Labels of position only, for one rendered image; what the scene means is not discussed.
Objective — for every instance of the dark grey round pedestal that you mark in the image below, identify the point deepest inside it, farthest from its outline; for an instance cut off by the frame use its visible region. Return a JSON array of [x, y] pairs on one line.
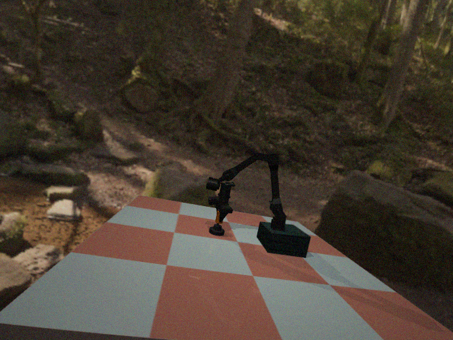
[[216, 230]]

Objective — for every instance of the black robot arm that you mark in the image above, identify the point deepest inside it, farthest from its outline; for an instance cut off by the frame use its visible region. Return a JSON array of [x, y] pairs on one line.
[[279, 221]]

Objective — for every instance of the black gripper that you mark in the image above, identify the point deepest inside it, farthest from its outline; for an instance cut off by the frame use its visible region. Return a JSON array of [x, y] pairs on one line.
[[223, 209]]

